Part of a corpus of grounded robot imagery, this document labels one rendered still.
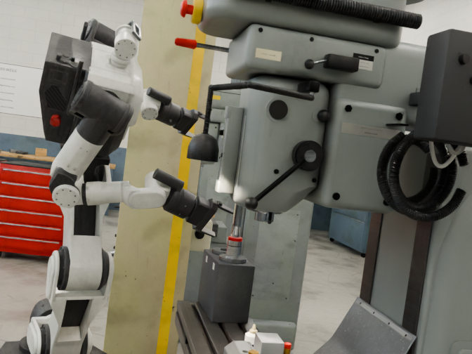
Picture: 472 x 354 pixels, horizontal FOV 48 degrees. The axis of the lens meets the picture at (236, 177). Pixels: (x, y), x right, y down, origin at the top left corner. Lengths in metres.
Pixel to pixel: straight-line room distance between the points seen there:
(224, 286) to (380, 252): 0.49
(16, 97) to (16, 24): 1.30
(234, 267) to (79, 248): 0.50
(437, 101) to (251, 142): 0.42
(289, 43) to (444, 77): 0.35
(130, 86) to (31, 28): 8.97
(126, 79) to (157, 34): 1.43
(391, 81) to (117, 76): 0.79
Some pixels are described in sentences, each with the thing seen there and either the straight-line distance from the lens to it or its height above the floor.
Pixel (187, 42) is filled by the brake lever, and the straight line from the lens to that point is 1.38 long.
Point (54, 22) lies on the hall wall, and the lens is 10.52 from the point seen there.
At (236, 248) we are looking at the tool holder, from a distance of 1.70.
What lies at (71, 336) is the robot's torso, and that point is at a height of 0.74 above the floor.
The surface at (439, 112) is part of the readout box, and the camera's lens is 1.07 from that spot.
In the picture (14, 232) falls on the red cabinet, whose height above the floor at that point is 0.30.
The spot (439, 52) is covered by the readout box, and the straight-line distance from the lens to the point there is 1.10.
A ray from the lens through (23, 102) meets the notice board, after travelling 10.42.
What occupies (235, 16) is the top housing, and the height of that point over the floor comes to 1.73.
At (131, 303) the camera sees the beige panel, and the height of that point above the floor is 0.51.
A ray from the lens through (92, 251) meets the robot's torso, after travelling 1.78.
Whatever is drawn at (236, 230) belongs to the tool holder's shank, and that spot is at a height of 1.19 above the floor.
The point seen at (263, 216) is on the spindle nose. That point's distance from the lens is 1.30.
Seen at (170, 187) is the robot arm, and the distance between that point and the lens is 1.65.
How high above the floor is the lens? 1.45
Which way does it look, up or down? 3 degrees down
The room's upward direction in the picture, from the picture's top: 7 degrees clockwise
